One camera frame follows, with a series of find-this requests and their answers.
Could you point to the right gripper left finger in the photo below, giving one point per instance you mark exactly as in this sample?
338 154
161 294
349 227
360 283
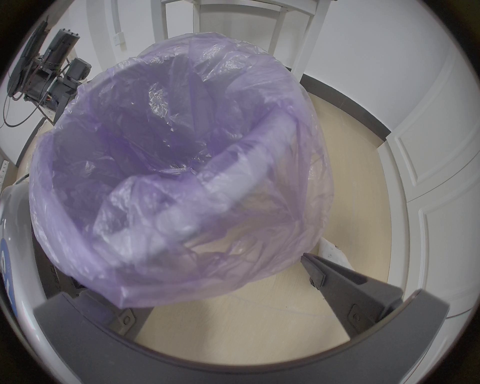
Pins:
125 320

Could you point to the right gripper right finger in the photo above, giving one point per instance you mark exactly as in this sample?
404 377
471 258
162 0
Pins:
360 300

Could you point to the purple plastic bag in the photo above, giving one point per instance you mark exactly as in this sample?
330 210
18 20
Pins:
112 150

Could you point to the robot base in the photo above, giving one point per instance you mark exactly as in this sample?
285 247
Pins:
17 225

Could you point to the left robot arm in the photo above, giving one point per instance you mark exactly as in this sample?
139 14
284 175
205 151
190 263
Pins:
60 48

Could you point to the crumpled white paper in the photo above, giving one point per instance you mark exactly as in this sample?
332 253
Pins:
333 251

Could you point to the white wardrobe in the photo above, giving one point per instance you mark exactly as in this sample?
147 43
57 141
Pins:
431 150

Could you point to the white chair with grey cushions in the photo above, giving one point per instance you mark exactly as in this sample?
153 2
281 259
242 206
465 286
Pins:
303 37

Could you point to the white wall socket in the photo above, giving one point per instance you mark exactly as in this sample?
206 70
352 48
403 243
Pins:
119 39

